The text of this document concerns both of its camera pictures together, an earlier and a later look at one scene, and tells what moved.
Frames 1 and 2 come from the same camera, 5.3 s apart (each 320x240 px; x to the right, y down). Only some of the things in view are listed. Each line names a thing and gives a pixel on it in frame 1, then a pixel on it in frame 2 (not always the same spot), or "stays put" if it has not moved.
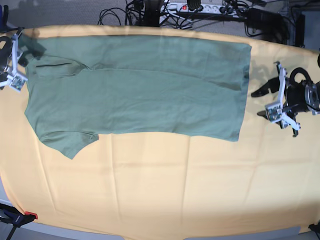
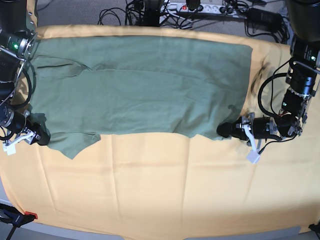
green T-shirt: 85,85 stays put
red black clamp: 13,216 stays put
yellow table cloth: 268,183 stays put
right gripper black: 296,99 to 260,126
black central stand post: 151,13 stays put
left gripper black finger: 23,60 to 37,124
